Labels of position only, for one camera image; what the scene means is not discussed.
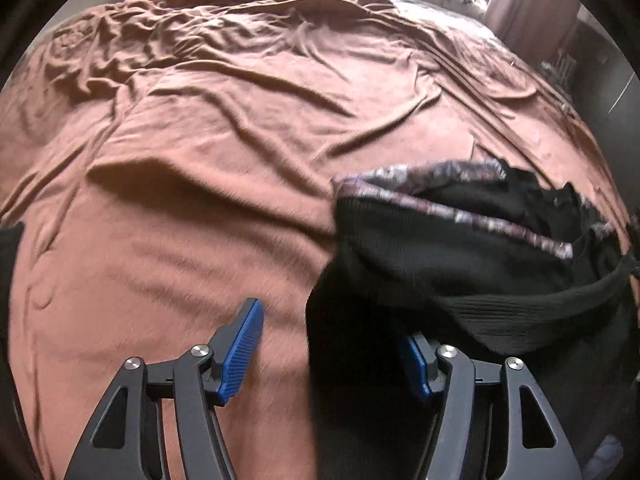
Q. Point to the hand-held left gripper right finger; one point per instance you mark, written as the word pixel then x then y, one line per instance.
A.
pixel 417 370

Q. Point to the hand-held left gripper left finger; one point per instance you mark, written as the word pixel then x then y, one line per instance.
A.
pixel 240 350

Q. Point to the black knit top floral trim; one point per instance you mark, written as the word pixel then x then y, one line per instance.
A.
pixel 450 270

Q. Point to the brown bed sheet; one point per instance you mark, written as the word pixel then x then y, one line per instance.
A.
pixel 200 160

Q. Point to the flat black garment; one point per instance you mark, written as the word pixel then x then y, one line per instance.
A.
pixel 11 265

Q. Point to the pink curtain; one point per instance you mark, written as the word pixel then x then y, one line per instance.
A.
pixel 530 5

